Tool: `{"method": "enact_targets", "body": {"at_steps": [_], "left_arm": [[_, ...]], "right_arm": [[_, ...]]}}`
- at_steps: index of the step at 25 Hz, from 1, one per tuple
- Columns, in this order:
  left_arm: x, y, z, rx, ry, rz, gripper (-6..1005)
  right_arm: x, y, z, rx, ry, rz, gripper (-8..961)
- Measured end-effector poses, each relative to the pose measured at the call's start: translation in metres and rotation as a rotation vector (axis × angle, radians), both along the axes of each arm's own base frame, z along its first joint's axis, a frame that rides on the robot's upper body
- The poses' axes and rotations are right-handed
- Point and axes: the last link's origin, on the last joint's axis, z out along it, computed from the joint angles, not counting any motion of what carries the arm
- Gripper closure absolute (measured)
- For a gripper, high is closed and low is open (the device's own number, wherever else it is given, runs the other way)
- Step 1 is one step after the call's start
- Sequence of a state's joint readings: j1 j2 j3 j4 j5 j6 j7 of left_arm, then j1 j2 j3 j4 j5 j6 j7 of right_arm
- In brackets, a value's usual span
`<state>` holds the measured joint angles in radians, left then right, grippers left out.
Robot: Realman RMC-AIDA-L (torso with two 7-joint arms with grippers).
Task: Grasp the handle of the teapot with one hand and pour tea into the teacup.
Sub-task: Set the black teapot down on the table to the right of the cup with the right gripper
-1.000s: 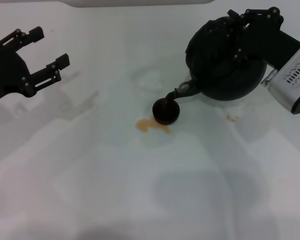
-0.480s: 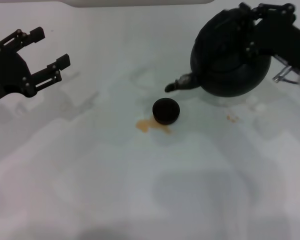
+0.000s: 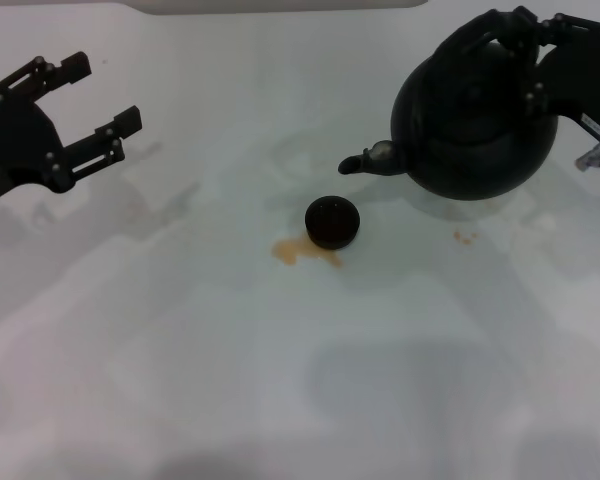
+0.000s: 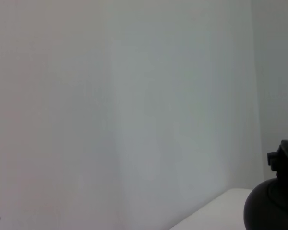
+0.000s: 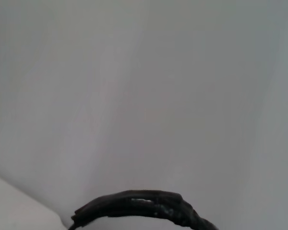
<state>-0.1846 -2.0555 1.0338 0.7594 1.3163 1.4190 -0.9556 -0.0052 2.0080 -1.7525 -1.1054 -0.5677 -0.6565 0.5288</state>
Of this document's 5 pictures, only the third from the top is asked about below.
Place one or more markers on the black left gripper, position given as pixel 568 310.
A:
pixel 15 145

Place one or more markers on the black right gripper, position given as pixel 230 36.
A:
pixel 585 75

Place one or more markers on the black round teapot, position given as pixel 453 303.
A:
pixel 470 140

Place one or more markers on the black small teacup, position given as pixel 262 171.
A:
pixel 332 222

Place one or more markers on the small brown tea drops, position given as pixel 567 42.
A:
pixel 464 238

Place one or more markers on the large brown tea puddle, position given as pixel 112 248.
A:
pixel 287 250

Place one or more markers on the white tablecloth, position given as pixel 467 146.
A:
pixel 280 350

